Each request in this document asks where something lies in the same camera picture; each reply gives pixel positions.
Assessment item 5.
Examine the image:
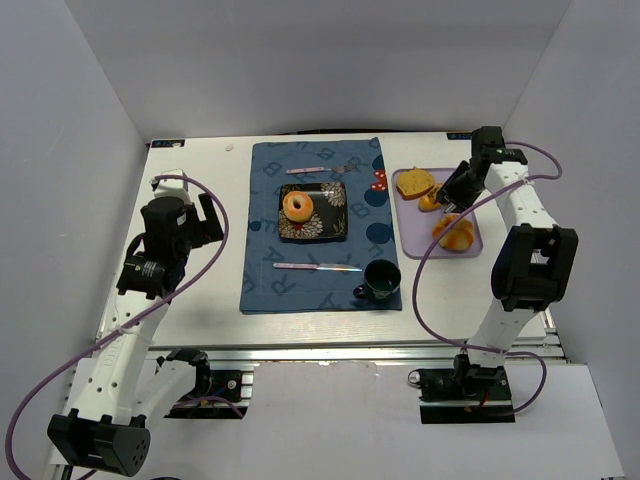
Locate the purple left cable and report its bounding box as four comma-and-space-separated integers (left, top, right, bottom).
7, 174, 231, 479

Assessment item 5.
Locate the small croissant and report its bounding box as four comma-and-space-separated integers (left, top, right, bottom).
418, 183, 443, 212

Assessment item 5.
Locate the toast slice bread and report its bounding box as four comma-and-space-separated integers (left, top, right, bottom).
396, 168, 435, 200

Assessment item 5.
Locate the purple tray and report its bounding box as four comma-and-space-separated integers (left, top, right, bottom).
392, 169, 484, 260

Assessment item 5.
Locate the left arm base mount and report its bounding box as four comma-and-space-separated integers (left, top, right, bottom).
166, 368, 253, 420

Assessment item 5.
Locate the dark blue cup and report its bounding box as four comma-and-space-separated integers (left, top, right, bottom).
353, 259, 401, 303

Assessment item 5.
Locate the blue letter placemat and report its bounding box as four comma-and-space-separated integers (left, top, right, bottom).
239, 138, 402, 314

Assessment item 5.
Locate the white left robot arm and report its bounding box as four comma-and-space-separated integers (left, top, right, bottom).
47, 192, 224, 477

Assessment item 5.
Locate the purple cable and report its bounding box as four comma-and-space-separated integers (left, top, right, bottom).
7, 174, 231, 479
412, 141, 565, 416

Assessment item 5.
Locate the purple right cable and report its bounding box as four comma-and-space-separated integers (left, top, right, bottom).
412, 141, 565, 416

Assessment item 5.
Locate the black floral square plate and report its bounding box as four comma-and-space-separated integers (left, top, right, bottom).
278, 181, 349, 242

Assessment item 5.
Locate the round orange bun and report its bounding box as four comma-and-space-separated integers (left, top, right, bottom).
432, 214, 475, 252

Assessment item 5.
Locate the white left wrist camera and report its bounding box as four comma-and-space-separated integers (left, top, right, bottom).
151, 169, 191, 204

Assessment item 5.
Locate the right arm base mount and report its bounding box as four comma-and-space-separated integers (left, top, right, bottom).
407, 354, 515, 425

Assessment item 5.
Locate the glazed bagel donut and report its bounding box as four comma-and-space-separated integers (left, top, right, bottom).
282, 191, 314, 223

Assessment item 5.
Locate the pink handled knife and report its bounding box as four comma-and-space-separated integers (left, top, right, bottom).
272, 262, 363, 273

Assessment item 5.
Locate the pink handled fork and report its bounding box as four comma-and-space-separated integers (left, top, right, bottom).
285, 165, 355, 175

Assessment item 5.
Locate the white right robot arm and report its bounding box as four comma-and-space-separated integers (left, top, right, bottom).
437, 126, 578, 395

